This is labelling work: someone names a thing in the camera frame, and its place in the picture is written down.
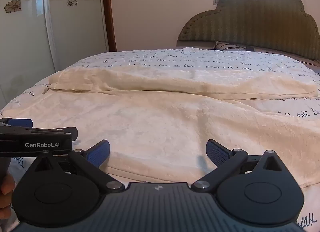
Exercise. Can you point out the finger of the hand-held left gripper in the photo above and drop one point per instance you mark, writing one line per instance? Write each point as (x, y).
(65, 130)
(20, 122)

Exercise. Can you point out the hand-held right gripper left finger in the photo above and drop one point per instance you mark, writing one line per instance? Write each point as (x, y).
(100, 151)

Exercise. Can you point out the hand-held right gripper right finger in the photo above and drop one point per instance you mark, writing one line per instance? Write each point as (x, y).
(217, 151)

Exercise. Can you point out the person's left hand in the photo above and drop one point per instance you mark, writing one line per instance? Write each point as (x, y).
(5, 192)

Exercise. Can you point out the floral wardrobe door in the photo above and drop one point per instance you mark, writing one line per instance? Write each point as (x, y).
(25, 47)

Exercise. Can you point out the white script printed blanket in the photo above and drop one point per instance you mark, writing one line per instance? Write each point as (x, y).
(175, 58)

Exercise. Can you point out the patterned pillow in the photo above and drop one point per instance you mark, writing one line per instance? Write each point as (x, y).
(226, 46)

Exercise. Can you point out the small black device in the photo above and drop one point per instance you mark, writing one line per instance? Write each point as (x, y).
(249, 48)

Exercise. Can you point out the green padded headboard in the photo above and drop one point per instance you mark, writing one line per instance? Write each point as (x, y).
(262, 17)

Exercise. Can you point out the brown wooden door frame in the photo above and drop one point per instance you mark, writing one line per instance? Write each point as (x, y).
(109, 12)

